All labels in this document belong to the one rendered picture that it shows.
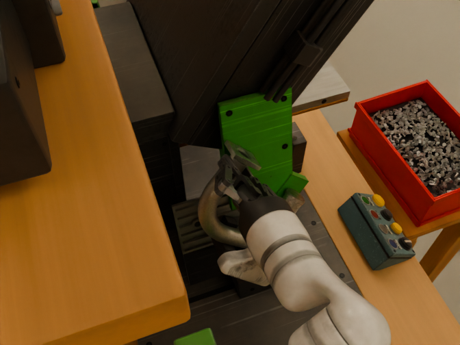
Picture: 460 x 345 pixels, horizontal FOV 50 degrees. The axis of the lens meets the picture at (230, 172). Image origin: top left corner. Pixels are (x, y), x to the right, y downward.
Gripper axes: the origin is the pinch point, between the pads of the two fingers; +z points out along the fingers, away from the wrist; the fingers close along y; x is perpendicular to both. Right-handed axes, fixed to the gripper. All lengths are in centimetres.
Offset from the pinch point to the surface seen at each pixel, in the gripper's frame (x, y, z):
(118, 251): -6.4, 31.6, -35.6
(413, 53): -51, -166, 149
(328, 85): -17.1, -18.5, 17.4
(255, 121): -7.3, 0.5, 3.0
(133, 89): 1.2, 14.4, 14.8
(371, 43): -41, -151, 164
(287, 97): -13.0, -1.3, 3.0
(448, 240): -4, -82, 12
